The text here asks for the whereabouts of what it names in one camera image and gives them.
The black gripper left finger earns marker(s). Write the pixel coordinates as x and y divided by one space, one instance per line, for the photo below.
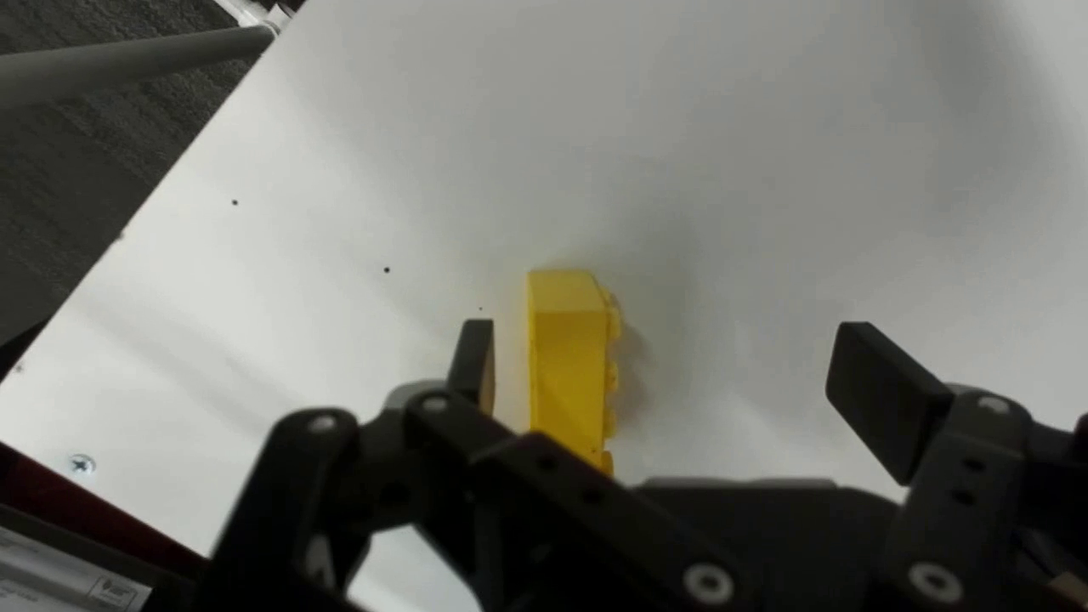
453 512

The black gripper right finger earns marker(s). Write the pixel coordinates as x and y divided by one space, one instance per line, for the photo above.
989 498

